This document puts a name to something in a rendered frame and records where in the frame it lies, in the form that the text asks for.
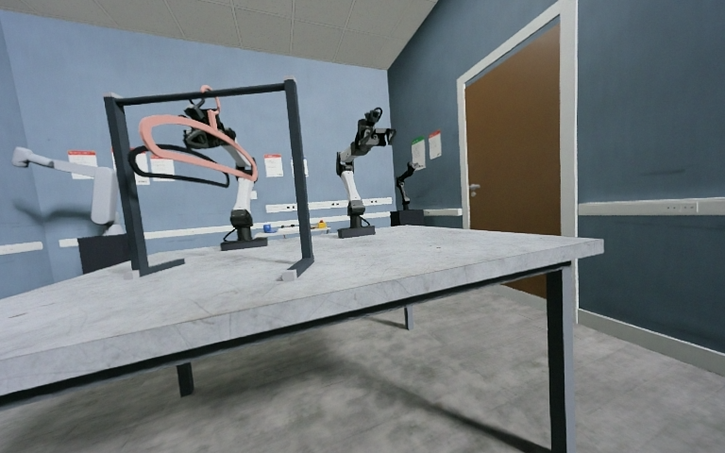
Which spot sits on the pink clothes hanger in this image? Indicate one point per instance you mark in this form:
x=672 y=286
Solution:
x=145 y=132

